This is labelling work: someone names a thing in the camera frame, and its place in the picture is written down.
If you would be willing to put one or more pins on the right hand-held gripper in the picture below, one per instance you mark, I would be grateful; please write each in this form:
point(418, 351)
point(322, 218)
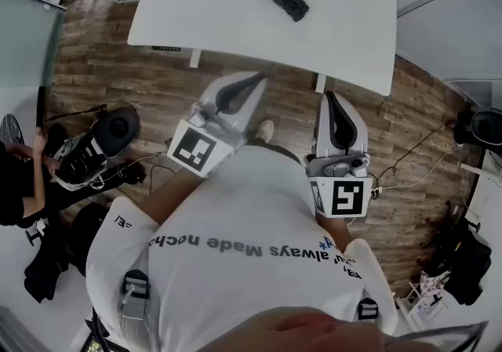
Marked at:
point(347, 197)

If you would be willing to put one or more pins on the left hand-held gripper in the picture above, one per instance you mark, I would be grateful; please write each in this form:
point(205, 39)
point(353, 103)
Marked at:
point(192, 150)

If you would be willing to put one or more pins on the person's right forearm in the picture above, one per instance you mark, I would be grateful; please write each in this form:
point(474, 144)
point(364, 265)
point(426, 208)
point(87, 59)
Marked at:
point(333, 231)

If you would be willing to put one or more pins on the person's left forearm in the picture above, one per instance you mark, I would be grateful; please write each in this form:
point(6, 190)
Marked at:
point(168, 193)

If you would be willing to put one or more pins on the white shoe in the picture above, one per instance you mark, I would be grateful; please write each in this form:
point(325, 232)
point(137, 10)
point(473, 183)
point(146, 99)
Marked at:
point(266, 130)

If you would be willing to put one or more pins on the white table leg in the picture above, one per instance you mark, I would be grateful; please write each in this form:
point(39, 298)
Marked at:
point(195, 58)
point(321, 83)

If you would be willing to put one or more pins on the black trousers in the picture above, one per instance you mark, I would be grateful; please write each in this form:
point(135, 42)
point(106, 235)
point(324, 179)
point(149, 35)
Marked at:
point(280, 152)

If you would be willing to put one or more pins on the white power strip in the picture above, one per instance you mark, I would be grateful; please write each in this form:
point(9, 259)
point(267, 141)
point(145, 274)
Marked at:
point(375, 192)

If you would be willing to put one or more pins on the black table control panel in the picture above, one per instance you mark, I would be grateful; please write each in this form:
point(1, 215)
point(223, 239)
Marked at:
point(166, 48)

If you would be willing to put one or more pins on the white table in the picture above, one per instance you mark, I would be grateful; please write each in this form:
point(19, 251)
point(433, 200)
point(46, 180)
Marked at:
point(219, 9)

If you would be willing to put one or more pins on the black round fan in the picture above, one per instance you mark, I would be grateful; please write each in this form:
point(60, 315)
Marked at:
point(484, 127)

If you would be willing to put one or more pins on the white and black headset rig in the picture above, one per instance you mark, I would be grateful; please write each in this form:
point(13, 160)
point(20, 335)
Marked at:
point(84, 154)

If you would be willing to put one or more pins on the checkered fabric bag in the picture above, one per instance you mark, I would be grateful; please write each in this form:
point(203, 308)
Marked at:
point(431, 284)

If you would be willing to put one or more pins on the black backpack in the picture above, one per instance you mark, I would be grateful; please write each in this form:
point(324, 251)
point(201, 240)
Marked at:
point(466, 264)

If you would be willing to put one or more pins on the white printed t-shirt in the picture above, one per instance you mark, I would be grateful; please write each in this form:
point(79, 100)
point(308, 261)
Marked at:
point(235, 284)

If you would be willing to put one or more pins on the black pole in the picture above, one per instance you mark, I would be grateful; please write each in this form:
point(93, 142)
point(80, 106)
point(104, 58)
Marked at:
point(40, 107)

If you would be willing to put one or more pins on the person's face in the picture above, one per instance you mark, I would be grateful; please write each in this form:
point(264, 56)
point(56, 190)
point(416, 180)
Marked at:
point(298, 331)

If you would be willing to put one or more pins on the frosted glass panel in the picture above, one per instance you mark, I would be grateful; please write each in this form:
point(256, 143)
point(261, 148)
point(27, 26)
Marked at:
point(27, 41)

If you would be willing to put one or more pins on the round black mesh panel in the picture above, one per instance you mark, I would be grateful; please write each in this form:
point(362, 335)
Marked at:
point(9, 131)

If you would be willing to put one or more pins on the eyeglasses frame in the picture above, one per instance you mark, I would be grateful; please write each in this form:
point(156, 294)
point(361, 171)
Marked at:
point(443, 336)

